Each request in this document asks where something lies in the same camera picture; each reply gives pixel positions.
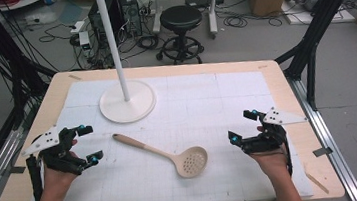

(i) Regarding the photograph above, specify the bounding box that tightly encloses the white grid mat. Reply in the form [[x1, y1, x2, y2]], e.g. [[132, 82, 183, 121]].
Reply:
[[12, 58, 314, 201]]

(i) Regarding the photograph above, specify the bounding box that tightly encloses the thin wooden stick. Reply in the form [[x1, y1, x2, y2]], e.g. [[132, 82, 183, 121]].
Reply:
[[304, 168, 331, 198]]

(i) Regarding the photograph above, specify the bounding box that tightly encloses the white power strip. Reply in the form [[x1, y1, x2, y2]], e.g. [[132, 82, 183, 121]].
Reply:
[[69, 20, 87, 35]]

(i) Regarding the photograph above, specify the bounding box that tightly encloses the black round stool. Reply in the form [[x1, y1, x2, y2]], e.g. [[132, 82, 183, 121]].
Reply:
[[151, 3, 208, 69]]

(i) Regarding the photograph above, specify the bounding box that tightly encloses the black flat device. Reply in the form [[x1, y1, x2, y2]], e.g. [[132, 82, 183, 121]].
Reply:
[[184, 0, 226, 10]]

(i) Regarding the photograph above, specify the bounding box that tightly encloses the black tape piece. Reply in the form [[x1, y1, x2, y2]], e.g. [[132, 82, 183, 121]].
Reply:
[[311, 146, 334, 159]]

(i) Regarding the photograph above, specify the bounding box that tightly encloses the white floor board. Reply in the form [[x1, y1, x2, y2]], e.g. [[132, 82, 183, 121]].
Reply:
[[280, 0, 357, 30]]

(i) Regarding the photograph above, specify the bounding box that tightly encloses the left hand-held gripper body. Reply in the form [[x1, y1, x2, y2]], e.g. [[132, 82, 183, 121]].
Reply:
[[18, 122, 91, 182]]

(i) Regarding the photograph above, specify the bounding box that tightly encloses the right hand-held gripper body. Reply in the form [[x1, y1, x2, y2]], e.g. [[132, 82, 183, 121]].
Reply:
[[237, 102, 312, 157]]

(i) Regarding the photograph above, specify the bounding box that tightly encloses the person's right hand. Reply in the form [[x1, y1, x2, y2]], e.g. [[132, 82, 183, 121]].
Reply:
[[247, 122, 292, 181]]

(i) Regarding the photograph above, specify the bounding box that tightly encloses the white stand with round base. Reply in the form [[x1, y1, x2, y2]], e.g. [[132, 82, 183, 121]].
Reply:
[[71, 0, 159, 128]]

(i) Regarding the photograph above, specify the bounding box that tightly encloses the white rolling stand frame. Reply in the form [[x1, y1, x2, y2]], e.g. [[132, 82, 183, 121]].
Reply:
[[150, 0, 226, 46]]

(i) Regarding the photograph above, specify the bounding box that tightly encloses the beige slotted spoon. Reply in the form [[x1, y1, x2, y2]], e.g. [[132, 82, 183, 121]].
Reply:
[[112, 123, 211, 186]]

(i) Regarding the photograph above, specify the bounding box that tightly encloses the person's left hand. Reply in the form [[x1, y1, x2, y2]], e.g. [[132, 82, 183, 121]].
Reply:
[[37, 138, 85, 197]]

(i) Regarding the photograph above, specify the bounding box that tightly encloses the black computer tower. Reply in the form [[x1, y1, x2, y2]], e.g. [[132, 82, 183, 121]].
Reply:
[[86, 0, 145, 51]]

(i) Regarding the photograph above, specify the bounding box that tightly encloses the white power adapter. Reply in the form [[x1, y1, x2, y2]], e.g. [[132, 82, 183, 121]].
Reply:
[[77, 30, 93, 52]]

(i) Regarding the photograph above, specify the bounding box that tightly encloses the black metal frame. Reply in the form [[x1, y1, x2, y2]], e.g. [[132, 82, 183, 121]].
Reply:
[[269, 0, 357, 115], [0, 0, 63, 131]]

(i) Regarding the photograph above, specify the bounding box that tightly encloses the white round table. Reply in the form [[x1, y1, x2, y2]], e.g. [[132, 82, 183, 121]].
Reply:
[[0, 0, 51, 13]]

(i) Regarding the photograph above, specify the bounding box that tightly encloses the coiled black floor cable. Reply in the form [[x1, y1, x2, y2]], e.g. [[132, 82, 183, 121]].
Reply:
[[222, 12, 249, 31]]

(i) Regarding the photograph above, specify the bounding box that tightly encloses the grey tape piece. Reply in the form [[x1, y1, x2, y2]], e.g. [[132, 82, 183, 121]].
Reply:
[[1, 165, 27, 177]]

